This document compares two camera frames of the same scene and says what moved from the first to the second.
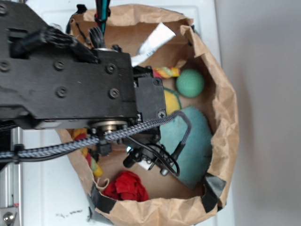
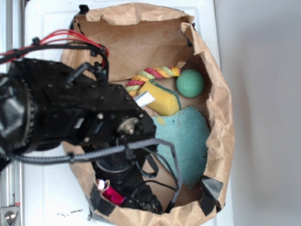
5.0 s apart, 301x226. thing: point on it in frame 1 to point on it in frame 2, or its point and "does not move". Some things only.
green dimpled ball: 190,83 does not move
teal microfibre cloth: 194,157 does not move
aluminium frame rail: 11,187 does not move
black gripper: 145,147 to 124,175
